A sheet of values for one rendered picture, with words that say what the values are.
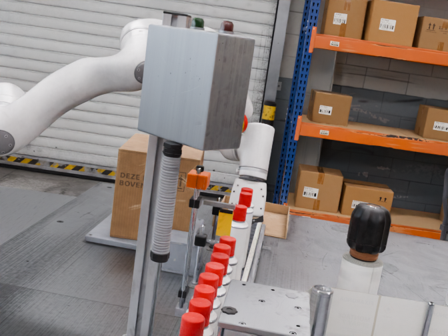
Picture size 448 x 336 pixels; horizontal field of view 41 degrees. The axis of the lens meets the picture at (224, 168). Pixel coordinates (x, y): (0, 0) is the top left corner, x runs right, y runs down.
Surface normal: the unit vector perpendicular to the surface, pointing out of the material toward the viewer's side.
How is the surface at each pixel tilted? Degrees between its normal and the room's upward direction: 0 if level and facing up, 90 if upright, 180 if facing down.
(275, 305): 0
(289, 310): 0
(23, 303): 0
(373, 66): 90
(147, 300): 90
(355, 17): 90
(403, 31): 91
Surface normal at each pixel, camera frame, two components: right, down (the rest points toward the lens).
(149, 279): -0.13, 0.19
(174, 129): -0.67, 0.06
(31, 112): 0.51, 0.24
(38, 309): 0.14, -0.97
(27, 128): 0.65, 0.40
